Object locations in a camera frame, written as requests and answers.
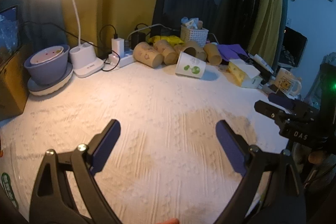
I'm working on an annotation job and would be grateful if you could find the white paper cup green logo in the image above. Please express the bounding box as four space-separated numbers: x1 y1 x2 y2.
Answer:
175 52 206 79

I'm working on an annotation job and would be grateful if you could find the white power strip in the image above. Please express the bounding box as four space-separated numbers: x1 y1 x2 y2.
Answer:
108 50 135 68

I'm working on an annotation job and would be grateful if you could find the white charger plug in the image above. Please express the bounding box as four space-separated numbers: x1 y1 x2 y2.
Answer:
111 34 125 58

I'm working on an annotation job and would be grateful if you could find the black power adapter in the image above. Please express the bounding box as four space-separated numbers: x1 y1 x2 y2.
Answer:
130 32 146 50

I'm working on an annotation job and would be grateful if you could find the pink inner bowl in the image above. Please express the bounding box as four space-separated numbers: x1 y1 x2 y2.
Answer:
30 46 64 65

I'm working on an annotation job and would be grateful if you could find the purple cloth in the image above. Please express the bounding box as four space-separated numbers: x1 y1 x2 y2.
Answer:
218 44 249 61

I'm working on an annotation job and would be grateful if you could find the white cartoon mug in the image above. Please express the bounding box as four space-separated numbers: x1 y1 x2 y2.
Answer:
274 68 302 97

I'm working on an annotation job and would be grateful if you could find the cartoon printed brown paper cup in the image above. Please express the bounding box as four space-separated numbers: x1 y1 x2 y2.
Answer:
133 42 163 69

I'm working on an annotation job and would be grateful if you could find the yellow snack bag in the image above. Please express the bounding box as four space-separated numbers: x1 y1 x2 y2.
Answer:
147 35 185 47

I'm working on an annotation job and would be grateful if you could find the purple bowl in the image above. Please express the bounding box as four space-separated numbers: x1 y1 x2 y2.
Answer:
24 44 70 86

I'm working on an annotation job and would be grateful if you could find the cardboard box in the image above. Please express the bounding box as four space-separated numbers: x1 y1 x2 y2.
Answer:
0 44 32 121

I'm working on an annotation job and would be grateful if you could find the white plate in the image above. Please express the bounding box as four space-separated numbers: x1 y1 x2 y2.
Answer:
27 63 74 97

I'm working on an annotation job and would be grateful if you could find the white plastic basket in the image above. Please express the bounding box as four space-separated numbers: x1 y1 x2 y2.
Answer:
180 26 209 48

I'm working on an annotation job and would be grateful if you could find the yellow tissue pack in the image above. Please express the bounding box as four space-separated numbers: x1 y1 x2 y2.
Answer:
228 59 262 89

